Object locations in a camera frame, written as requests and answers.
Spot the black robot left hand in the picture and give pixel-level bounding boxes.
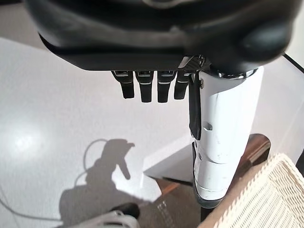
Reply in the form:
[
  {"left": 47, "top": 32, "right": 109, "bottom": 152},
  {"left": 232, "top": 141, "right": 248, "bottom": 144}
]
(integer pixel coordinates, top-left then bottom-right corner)
[{"left": 23, "top": 0, "right": 295, "bottom": 210}]

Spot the white flat board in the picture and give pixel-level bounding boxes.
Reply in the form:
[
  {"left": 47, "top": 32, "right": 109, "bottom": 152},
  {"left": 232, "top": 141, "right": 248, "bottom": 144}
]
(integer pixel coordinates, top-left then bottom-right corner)
[{"left": 142, "top": 137, "right": 196, "bottom": 185}]

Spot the brown wooden stool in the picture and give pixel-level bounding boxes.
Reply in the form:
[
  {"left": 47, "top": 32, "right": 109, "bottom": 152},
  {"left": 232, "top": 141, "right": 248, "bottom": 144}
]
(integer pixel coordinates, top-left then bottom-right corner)
[{"left": 142, "top": 133, "right": 272, "bottom": 228}]

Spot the white wicker basket tray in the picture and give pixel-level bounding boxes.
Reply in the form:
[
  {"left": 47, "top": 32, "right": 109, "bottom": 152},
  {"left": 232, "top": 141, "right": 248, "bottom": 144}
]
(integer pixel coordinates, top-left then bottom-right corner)
[{"left": 199, "top": 152, "right": 304, "bottom": 228}]

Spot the white cable on floor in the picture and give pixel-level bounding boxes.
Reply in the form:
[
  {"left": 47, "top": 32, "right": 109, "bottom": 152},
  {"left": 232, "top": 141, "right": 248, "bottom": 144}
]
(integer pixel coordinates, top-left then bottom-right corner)
[{"left": 0, "top": 138, "right": 108, "bottom": 222}]

